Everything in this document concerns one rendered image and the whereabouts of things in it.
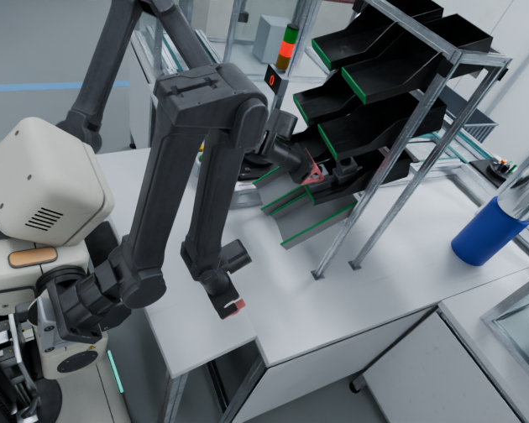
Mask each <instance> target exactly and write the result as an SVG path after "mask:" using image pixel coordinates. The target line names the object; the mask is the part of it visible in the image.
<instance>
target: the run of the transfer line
mask: <svg viewBox="0 0 529 423"><path fill-rule="evenodd" d="M446 131H447V129H446V128H445V127H442V128H441V130H440V131H439V133H436V132H432V133H428V134H424V135H422V139H421V140H420V142H419V143H421V144H422V145H423V146H424V147H425V148H426V149H428V150H429V151H430V152H432V150H433V149H434V147H435V146H436V145H437V143H438V141H439V140H440V139H441V137H442V136H443V135H444V134H445V132H446ZM494 156H495V155H494V154H493V153H491V152H490V151H489V150H488V149H487V148H486V147H485V146H484V145H483V144H481V143H480V142H479V141H477V140H476V139H475V138H474V137H472V136H471V135H470V134H469V133H467V132H466V131H465V130H464V129H463V128H461V130H460V131H459V132H458V134H457V135H456V137H455V138H454V139H453V141H452V142H451V144H450V145H449V146H448V147H447V148H446V150H445V151H444V152H443V154H442V155H441V157H440V158H445V159H450V160H451V161H452V163H455V164H456V165H455V166H454V167H453V168H452V170H451V171H450V172H449V174H448V175H446V178H445V179H451V178H453V179H454V180H456V181H457V182H458V183H459V184H460V185H461V186H462V187H463V188H464V189H465V190H466V191H467V192H468V193H469V194H470V195H471V196H472V197H473V198H474V199H475V200H476V201H477V202H478V203H479V204H480V205H481V206H482V205H483V204H484V203H485V202H486V201H487V200H488V199H489V198H490V197H491V196H492V195H493V194H494V193H495V192H496V191H497V190H498V189H497V188H496V187H495V186H494V185H493V184H492V183H491V182H489V181H488V180H487V179H486V178H485V177H484V176H483V175H482V174H480V173H479V172H478V171H477V170H476V169H475V168H474V167H473V166H472V165H471V164H468V162H469V161H474V160H482V159H492V158H493V157H494ZM515 238H516V239H517V240H518V241H519V242H520V243H521V244H522V245H523V246H524V247H525V248H526V249H527V250H528V251H529V225H528V226H527V227H526V228H525V229H524V230H522V231H521V232H520V233H519V234H518V235H517V236H515Z"/></svg>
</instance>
